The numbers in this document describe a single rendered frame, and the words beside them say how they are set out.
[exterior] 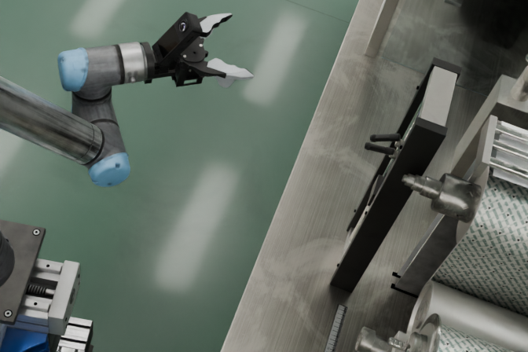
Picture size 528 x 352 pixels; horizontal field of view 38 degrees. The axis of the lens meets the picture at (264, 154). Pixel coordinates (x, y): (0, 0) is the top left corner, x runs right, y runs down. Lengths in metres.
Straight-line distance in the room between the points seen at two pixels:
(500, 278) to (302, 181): 0.60
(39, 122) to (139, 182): 1.50
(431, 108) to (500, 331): 0.37
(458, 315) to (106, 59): 0.75
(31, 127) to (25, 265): 0.46
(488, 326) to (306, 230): 0.53
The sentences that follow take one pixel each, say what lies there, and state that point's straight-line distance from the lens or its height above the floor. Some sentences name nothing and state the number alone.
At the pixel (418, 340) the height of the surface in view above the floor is 1.29.
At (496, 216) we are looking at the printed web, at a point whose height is 1.39.
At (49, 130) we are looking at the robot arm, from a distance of 1.31.
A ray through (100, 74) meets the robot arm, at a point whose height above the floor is 1.23.
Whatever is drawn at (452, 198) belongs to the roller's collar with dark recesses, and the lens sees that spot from 1.23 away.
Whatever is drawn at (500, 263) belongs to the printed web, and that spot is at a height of 1.31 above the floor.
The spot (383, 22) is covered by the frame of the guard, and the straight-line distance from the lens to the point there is 1.96.
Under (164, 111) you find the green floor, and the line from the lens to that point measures 2.97.
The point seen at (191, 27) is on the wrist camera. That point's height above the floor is 1.32.
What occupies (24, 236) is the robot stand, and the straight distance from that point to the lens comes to 1.70.
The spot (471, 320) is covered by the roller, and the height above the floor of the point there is 1.23.
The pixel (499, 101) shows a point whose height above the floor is 1.17.
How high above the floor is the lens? 2.29
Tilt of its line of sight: 52 degrees down
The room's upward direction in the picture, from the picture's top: 17 degrees clockwise
